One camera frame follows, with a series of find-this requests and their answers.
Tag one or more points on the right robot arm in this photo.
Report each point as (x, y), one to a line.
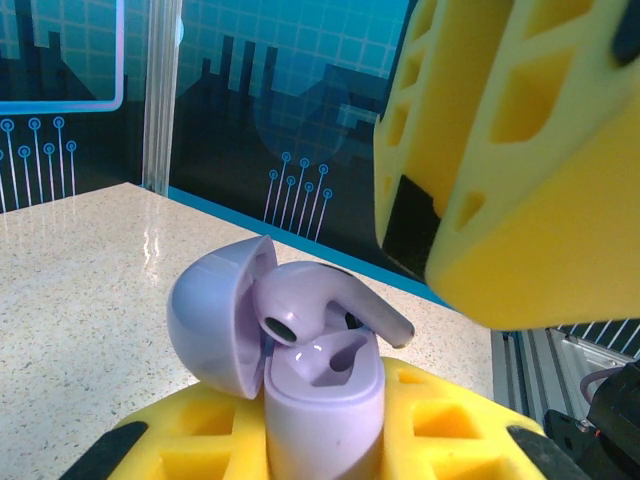
(617, 430)

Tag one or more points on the aluminium mounting rail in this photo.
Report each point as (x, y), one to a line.
(565, 350)

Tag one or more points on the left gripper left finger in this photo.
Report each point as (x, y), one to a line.
(240, 450)

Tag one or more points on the aluminium corner post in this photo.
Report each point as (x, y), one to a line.
(161, 100)

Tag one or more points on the purple earbud charging case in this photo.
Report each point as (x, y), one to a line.
(320, 430)

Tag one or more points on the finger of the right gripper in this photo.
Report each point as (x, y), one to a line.
(440, 100)
(550, 225)

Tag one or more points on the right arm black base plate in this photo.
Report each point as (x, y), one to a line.
(565, 430)

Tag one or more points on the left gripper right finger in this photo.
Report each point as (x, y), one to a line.
(400, 465)

